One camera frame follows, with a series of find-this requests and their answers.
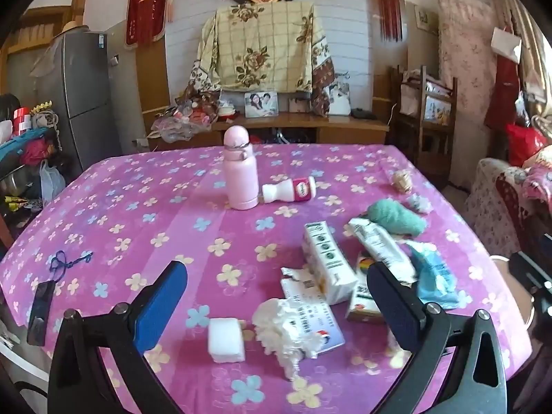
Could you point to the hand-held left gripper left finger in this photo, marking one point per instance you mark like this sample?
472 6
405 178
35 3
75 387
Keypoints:
159 306

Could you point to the small colourful printed carton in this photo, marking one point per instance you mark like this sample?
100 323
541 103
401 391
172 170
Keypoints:
364 302

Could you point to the white carton green print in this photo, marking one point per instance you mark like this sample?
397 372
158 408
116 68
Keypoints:
327 258

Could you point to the pile of plastic bags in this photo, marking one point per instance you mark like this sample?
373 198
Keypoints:
181 120

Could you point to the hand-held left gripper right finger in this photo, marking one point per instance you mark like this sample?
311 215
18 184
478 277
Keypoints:
393 310

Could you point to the red knot hanging with tassels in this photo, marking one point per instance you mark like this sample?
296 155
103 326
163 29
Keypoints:
390 4

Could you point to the red hanging garment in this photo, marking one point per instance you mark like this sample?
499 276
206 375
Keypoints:
502 95

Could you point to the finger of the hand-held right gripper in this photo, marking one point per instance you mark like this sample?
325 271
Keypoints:
528 271

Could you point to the wooden frame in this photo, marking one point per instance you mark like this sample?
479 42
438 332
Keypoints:
39 17

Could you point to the cream floral cover cloth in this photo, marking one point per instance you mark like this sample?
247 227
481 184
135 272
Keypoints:
263 47

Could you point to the red knot hanging with banner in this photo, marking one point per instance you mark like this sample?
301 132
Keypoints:
146 8

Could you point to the white printed packet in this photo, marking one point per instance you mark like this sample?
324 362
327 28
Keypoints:
315 310

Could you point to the white photo stand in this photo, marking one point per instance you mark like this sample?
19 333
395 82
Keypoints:
340 97

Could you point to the white paper bag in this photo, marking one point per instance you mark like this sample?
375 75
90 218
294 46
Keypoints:
506 44

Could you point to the pink printed blanket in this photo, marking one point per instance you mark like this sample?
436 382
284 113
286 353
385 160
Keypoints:
539 181

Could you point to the pink water bottle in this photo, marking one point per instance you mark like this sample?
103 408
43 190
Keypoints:
240 168

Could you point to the grey refrigerator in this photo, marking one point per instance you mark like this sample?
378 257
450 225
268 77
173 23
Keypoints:
86 95

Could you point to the purple floral tablecloth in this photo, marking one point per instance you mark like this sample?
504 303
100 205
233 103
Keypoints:
172 224

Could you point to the framed photo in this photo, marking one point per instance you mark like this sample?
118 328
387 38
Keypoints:
261 104

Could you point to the white foam block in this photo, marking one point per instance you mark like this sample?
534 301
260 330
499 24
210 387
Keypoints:
226 340

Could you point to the white round stool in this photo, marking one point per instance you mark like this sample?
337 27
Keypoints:
511 284

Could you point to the red plastic bag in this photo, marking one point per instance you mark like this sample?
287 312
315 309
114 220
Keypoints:
526 144

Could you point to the sofa with floral cover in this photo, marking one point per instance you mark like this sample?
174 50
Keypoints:
487 198

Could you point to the flat black device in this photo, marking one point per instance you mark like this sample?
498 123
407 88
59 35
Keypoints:
41 315

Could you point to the white yogurt bottle pink label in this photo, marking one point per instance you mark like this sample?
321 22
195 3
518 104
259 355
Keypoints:
289 190

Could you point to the straw hat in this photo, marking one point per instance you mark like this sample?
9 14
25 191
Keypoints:
71 29

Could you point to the light blue plastic wrapper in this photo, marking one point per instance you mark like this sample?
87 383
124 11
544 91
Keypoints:
435 276

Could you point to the wooden cabinet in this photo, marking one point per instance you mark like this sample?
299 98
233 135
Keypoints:
327 125

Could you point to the white plastic bag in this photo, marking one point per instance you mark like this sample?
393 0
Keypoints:
51 181

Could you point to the green knitted cloth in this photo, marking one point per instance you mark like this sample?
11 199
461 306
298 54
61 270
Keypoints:
396 219

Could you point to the wooden slatted chair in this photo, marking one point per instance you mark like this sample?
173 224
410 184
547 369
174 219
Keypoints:
425 112

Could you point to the white tissue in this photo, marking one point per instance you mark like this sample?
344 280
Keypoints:
280 332

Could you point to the white plastic wrapper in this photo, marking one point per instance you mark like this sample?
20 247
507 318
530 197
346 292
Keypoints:
381 246

